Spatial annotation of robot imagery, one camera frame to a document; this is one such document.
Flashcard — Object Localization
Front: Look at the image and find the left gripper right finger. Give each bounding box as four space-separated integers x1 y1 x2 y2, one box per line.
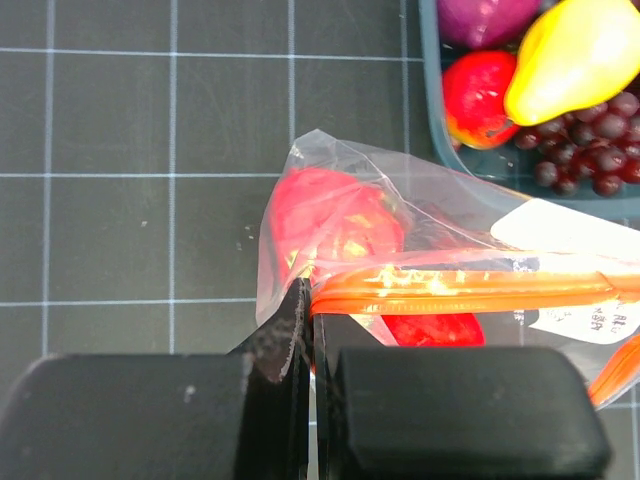
313 315 611 479

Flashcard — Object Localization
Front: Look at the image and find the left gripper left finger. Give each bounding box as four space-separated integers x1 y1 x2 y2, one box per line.
1 279 311 479

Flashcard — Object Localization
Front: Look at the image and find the red apple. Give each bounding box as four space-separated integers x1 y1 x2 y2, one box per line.
382 313 485 347

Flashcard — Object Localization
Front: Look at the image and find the orange zipper clear bag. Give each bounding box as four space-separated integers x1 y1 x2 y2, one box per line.
256 130 639 407

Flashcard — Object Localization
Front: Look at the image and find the pink dragon fruit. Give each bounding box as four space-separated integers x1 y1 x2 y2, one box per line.
268 167 405 284

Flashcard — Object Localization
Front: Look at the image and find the yellow pear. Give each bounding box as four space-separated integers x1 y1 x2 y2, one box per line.
504 0 639 126

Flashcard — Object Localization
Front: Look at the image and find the teal plastic basket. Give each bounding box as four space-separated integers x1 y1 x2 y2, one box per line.
418 1 639 222

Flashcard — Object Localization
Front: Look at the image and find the black grid mat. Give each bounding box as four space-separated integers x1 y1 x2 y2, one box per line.
0 0 640 480

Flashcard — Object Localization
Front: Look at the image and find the purple grape bunch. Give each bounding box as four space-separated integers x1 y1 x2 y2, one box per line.
514 90 639 197

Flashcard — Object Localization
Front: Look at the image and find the purple onion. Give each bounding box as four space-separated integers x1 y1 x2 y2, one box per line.
436 0 541 50

